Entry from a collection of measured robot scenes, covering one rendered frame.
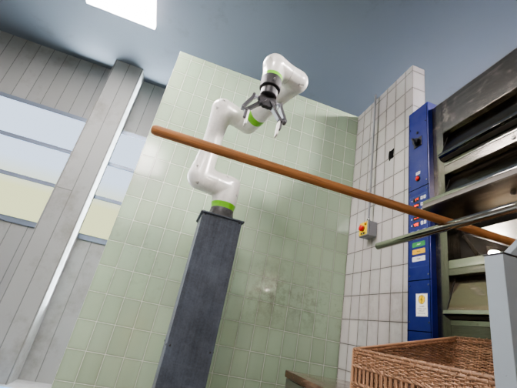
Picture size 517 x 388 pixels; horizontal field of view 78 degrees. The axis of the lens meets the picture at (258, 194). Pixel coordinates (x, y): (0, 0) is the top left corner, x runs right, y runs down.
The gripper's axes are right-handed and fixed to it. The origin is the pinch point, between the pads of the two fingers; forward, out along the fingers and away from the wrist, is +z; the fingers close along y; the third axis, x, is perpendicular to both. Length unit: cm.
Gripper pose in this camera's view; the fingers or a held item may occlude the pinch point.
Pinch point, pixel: (261, 128)
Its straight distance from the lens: 133.2
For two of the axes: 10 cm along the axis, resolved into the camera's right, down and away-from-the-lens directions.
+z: -1.9, 8.9, -4.1
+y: -9.4, -2.9, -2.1
